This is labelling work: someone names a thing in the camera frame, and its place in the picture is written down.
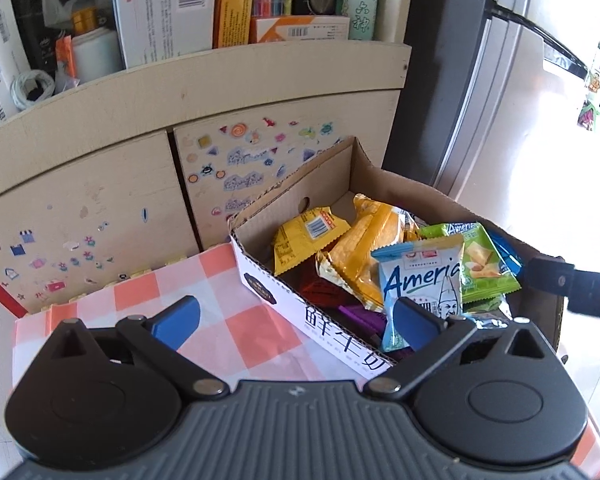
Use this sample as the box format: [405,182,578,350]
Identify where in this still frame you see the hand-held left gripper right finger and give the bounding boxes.
[362,297,546,397]

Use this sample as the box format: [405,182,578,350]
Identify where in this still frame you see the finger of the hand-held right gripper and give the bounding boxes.
[524,256,600,321]

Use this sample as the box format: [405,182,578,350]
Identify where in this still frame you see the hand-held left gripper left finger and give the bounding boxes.
[50,296,230,401]

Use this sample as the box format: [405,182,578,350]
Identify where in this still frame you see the blue foil snack packet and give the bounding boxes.
[487,230,524,277]

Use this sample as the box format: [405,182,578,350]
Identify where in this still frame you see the light blue snack packet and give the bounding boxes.
[371,236,466,353]

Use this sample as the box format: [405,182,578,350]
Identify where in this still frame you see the purple snack packet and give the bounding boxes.
[337,302,416,361]

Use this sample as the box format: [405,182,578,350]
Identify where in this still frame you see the green snack packet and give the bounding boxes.
[417,221,522,303]

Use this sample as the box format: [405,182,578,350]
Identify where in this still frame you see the orange bread packet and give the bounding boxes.
[315,193,421,313]

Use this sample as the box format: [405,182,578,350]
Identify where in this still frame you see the printed cardboard box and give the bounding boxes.
[228,136,568,381]

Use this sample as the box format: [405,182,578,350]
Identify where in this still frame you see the red snack packet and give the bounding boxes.
[295,265,361,307]

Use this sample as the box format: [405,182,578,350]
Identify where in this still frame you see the small yellow snack packet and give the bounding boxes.
[271,207,353,277]

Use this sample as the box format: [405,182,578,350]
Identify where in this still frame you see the wooden cabinet with stickers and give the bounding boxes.
[0,0,416,321]

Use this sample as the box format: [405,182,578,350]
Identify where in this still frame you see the silver refrigerator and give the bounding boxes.
[380,0,600,271]

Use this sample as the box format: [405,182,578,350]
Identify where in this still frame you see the colourful fridge magnets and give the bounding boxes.
[577,20,600,142]

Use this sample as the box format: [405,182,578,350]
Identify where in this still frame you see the white bottle gold cap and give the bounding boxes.
[70,7,126,83]

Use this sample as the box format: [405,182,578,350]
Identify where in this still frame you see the orange sachet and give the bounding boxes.
[55,35,78,86]

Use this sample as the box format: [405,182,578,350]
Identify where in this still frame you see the white carton with barcode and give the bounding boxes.
[111,0,220,68]

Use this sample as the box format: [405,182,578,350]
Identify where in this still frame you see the orange white flat box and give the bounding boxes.
[249,15,352,45]

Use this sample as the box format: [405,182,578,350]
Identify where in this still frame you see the green glass bottle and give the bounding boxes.
[336,0,383,41]

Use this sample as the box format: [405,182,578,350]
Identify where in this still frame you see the white cable coil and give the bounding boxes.
[10,69,56,111]

